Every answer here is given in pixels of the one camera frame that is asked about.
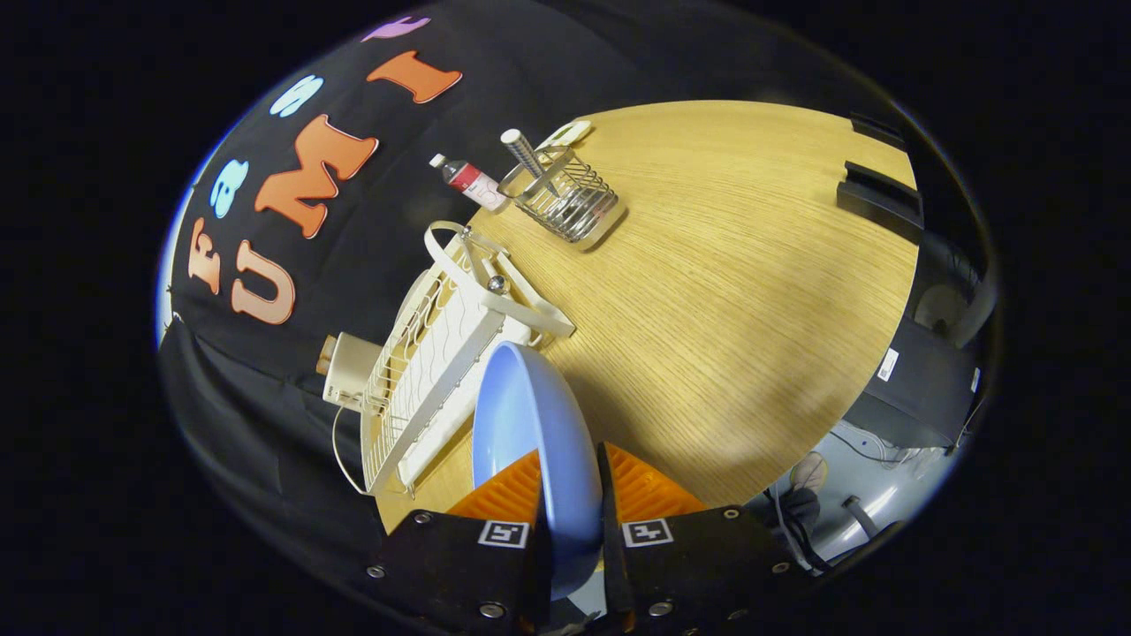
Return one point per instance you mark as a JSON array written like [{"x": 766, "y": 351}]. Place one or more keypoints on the white compartment dish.
[{"x": 570, "y": 132}]

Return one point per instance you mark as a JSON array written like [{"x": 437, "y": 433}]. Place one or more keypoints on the black backdrop cloth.
[{"x": 265, "y": 424}]

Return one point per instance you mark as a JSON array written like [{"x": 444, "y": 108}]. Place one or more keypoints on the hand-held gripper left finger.
[{"x": 459, "y": 574}]

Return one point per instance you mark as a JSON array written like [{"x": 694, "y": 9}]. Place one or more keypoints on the black table clamp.
[
  {"x": 879, "y": 199},
  {"x": 876, "y": 131}
]

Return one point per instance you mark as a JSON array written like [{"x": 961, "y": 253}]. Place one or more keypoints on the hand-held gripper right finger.
[{"x": 614, "y": 565}]

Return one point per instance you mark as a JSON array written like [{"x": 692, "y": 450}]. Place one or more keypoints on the toasted bread slice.
[{"x": 324, "y": 364}]

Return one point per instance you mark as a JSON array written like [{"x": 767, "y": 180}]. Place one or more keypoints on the black box white label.
[{"x": 919, "y": 389}]

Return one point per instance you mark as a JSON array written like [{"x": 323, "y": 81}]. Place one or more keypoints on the clear water bottle red label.
[{"x": 473, "y": 184}]

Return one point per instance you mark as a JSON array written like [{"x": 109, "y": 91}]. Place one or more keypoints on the white toaster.
[{"x": 353, "y": 367}]

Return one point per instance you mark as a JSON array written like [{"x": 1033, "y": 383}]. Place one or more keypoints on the blue plate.
[{"x": 530, "y": 424}]

